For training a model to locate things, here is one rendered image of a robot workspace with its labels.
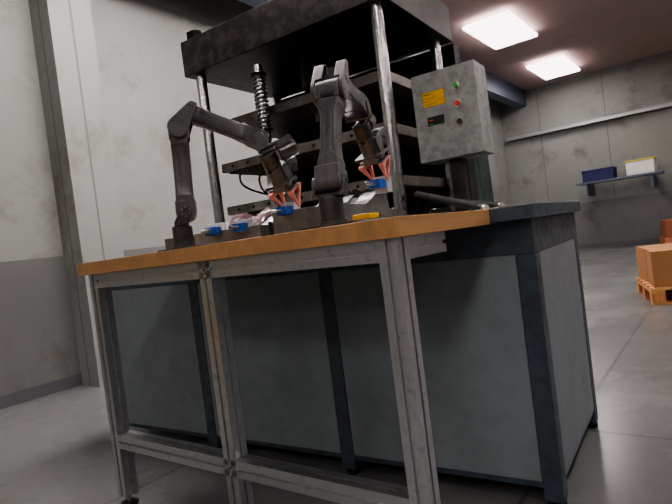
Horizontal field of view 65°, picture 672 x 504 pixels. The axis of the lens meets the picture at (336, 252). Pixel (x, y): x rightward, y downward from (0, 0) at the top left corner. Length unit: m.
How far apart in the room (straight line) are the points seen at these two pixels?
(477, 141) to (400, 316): 1.49
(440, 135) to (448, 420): 1.34
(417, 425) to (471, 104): 1.66
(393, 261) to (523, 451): 0.75
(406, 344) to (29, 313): 3.21
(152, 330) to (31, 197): 1.92
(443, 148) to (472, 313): 1.13
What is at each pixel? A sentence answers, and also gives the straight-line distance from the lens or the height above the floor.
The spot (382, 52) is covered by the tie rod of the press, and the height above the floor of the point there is 1.58.
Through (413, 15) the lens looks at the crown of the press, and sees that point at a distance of 2.84.
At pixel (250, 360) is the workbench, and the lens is 1.99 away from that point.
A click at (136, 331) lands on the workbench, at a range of 2.47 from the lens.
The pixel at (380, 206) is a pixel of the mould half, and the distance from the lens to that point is 1.96.
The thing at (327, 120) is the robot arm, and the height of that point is 1.08.
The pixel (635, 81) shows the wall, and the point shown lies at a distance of 11.48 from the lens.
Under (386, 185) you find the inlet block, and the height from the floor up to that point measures 0.93.
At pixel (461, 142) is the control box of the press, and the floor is 1.13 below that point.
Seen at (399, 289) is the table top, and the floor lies 0.66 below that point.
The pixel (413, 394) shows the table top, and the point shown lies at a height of 0.45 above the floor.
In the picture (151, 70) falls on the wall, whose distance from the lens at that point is 4.83.
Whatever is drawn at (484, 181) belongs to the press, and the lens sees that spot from 7.42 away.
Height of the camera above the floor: 0.77
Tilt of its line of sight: 1 degrees down
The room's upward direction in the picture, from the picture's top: 7 degrees counter-clockwise
